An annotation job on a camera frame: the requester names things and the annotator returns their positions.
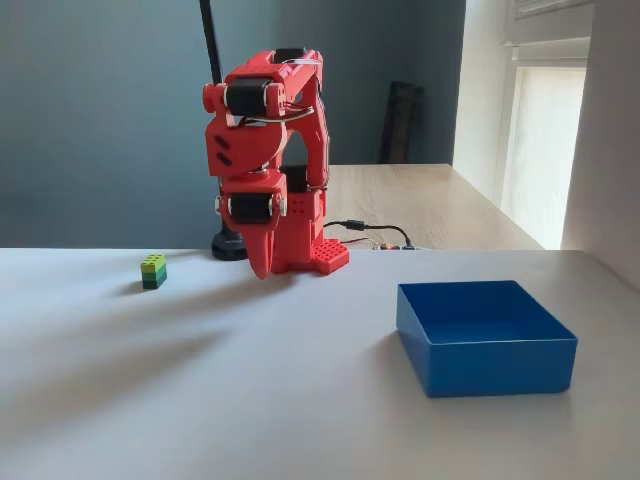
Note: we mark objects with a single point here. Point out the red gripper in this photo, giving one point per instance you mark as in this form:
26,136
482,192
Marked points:
251,207

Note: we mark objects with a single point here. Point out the green lego block stack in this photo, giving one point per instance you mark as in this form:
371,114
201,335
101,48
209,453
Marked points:
153,272

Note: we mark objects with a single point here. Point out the red robot arm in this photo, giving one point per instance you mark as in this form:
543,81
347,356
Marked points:
315,140

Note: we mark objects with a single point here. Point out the blue plastic bin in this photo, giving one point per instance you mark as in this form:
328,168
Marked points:
500,365

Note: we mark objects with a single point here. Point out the black lamp stand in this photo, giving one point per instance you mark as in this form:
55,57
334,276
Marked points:
229,247

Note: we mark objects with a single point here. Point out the small controller board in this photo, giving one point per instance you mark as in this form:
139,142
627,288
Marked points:
387,246

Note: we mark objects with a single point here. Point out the light wooden table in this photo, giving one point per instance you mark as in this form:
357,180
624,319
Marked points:
425,210

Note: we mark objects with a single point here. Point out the dark wooden board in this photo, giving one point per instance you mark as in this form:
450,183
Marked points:
402,125

